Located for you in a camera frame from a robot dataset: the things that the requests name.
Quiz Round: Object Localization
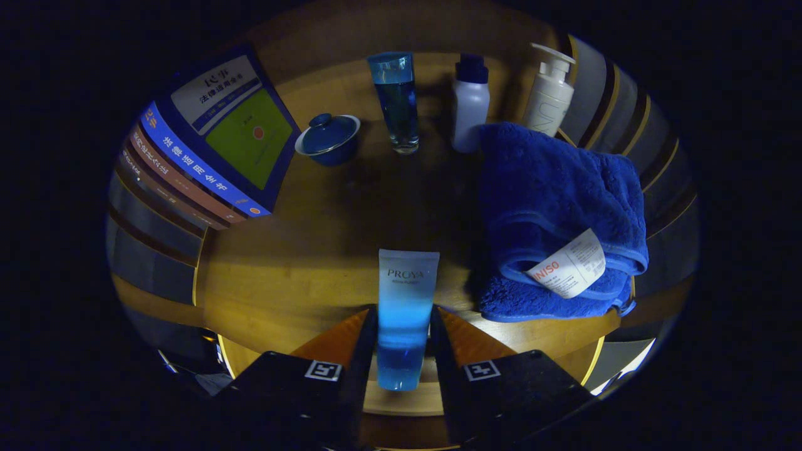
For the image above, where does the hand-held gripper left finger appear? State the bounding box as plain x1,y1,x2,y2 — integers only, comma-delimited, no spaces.
213,304,380,451

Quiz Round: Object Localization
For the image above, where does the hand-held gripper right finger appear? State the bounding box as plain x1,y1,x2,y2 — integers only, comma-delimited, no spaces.
430,306,595,447

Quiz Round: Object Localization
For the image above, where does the blue cosmetic tube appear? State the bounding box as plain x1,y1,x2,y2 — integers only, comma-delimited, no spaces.
376,249,440,392

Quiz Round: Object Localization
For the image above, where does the wooden countertop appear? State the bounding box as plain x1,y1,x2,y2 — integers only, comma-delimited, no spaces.
191,50,633,417

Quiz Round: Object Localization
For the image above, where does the wooden cabinet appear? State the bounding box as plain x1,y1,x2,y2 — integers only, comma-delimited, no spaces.
107,6,699,402

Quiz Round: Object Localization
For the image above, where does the blue towel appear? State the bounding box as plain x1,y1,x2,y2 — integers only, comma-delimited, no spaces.
477,122,650,323

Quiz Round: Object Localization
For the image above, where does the blue lidded teacup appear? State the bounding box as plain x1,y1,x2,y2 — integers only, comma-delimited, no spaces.
294,113,362,167

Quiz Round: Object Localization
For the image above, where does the reddish brown book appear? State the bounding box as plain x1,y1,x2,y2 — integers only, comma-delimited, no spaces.
127,124,248,225

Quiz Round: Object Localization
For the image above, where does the dark brown book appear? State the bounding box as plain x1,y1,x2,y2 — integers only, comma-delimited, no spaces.
119,147,229,231

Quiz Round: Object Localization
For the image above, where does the white bottle dark blue cap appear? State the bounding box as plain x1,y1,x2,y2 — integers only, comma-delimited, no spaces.
452,53,491,153

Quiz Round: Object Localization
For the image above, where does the blue glass bottle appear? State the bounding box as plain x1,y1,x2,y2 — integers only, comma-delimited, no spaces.
367,51,420,155

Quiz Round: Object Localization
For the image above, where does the blue book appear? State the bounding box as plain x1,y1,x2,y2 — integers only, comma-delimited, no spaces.
139,44,301,219

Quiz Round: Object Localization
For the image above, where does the white pump bottle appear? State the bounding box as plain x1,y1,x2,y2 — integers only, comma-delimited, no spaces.
523,43,576,138

